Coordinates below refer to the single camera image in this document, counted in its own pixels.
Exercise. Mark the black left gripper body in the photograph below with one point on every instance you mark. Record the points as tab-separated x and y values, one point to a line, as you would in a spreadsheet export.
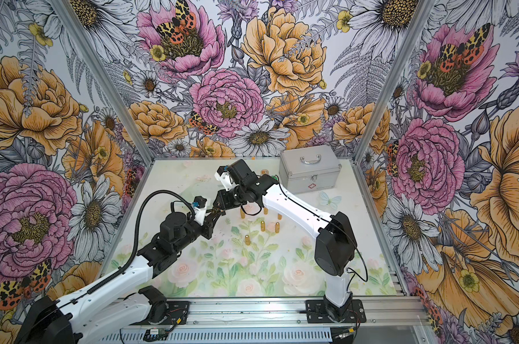
195	230

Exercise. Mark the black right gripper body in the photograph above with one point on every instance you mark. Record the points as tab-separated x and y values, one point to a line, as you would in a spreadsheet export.
233	198

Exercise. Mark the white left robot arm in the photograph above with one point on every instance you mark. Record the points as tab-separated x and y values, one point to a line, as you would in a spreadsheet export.
120	298

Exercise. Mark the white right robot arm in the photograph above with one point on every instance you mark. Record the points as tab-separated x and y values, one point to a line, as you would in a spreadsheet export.
335	243

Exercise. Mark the silver metal case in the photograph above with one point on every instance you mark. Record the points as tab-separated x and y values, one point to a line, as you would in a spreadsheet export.
309	169

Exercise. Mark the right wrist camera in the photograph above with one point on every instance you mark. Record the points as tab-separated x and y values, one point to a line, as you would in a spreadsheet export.
235	172

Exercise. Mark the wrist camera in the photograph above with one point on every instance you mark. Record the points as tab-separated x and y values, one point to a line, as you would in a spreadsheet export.
235	172
200	208

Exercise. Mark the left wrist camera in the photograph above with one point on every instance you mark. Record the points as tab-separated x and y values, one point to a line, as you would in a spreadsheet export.
200	208

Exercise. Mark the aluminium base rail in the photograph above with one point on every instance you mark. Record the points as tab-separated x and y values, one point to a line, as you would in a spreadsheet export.
285	320

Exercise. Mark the aluminium corner post left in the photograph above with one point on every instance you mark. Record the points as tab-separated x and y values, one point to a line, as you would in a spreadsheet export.
94	63

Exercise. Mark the aluminium corner post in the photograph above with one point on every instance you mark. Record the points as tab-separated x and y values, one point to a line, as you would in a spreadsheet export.
413	35
94	63

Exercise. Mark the aluminium corner post right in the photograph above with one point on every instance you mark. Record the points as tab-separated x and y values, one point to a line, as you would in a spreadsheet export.
413	35

